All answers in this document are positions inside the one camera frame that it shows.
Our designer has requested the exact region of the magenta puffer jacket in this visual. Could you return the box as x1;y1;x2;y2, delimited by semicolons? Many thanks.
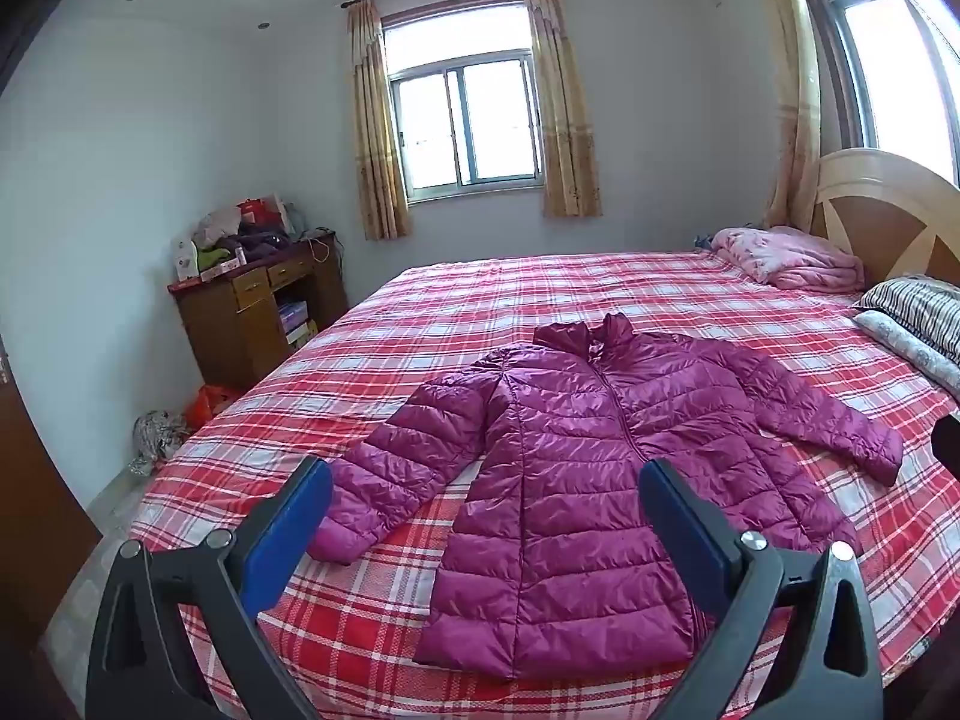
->
308;314;903;679

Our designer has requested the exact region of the brown wooden door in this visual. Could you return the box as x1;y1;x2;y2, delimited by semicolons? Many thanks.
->
0;362;101;650

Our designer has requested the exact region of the grey patterned bag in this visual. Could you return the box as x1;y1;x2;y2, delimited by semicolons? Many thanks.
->
128;410;190;478

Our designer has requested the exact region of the red plastic bag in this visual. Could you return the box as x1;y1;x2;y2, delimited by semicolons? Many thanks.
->
184;383;241;431

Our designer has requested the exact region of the grey floral pillow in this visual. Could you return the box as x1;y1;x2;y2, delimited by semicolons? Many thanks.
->
853;310;960;400

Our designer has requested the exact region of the red plaid bed cover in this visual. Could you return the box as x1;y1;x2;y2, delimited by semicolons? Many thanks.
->
133;254;958;718

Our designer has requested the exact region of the brown wooden desk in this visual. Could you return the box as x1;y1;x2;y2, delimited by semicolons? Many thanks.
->
167;231;348;392

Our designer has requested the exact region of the striped pillow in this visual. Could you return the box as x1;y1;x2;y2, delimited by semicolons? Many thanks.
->
856;275;960;362

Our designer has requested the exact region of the pink folded quilt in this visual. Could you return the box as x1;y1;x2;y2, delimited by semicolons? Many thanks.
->
711;226;866;294

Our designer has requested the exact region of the clutter pile on desk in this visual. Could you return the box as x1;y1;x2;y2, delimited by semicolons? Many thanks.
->
172;193;306;283

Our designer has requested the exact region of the wooden headboard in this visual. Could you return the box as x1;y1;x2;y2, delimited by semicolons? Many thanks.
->
812;148;960;286

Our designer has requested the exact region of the side beige curtain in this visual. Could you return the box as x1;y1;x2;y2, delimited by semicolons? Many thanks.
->
763;0;822;232

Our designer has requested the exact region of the left beige curtain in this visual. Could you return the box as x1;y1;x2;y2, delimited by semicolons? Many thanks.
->
347;0;410;241

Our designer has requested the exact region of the right beige curtain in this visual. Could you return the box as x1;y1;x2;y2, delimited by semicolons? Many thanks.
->
524;0;602;218

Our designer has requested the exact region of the side window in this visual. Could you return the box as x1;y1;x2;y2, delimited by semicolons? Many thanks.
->
818;0;958;184

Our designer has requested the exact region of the back window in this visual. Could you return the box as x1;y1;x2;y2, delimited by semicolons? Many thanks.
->
386;0;542;203

